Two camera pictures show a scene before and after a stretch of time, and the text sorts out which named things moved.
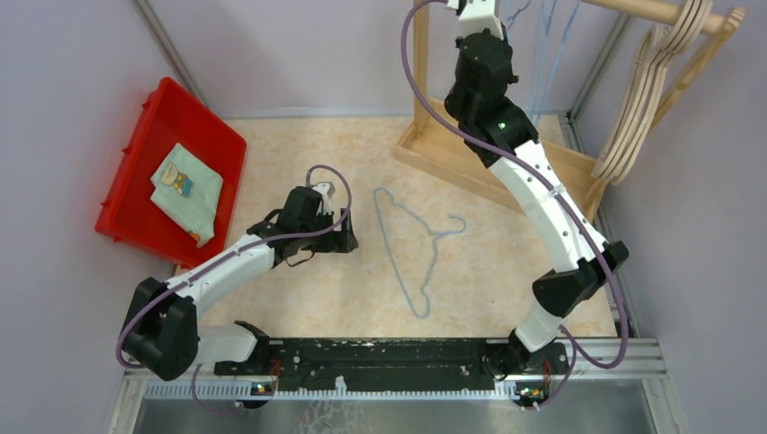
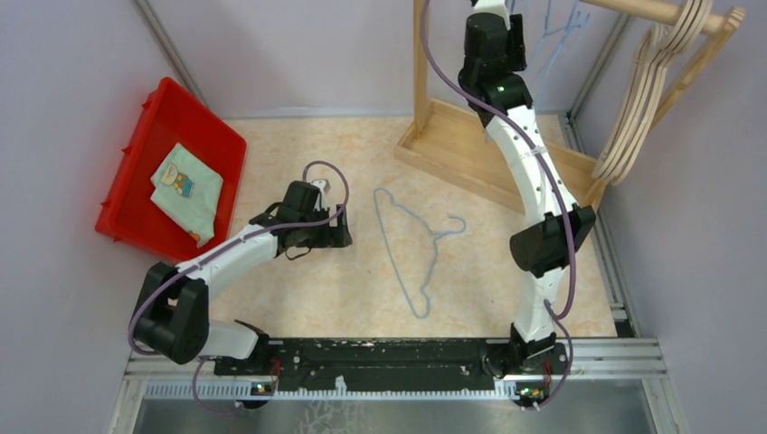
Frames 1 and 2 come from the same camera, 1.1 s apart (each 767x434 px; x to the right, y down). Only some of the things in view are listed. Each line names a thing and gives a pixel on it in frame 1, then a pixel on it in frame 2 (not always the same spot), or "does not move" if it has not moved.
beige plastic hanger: (647, 84) does not move
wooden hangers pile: (653, 95) → (658, 40)
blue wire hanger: (549, 30) → (546, 33)
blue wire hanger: (435, 235) does not move
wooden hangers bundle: (656, 51) does not move
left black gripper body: (333, 240) does not move
